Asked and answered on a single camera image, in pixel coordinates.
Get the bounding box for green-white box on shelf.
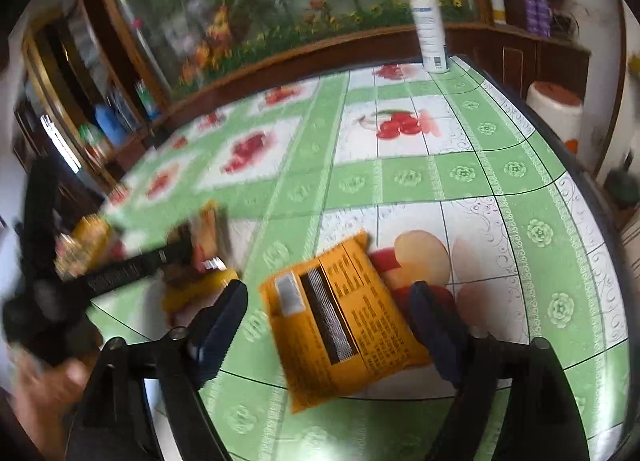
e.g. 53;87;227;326
78;123;111;164

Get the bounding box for white spray bottle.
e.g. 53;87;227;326
410;0;449;73

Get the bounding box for wooden cabinet with floral glass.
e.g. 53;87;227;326
17;0;589;182

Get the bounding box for person's left hand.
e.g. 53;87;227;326
12;323;103;460

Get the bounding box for orange snack bag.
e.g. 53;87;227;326
259;231;431;415

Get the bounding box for blue jug on shelf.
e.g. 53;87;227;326
94;104;127;148

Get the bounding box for white stool with red top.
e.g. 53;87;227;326
526;81;584;155

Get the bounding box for fruit-pattern green tablecloth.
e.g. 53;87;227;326
102;58;638;460

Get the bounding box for purple bottles on shelf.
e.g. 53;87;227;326
525;0;552;39

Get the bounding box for orange cracker pack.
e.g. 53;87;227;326
160;200;239;315

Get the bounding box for yellow-rimmed white tray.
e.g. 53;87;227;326
55;214;115;280

